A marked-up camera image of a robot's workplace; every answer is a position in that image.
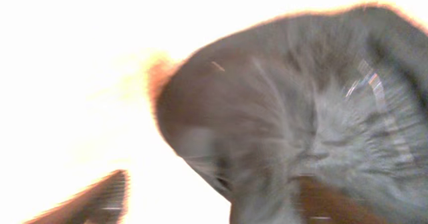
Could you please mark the black shorts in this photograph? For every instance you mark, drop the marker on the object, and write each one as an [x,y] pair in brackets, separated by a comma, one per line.
[340,98]

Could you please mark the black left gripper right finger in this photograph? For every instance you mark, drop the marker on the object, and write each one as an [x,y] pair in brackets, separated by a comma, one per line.
[320,204]

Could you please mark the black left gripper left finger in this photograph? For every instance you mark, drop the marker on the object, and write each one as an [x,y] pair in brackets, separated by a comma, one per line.
[103,202]

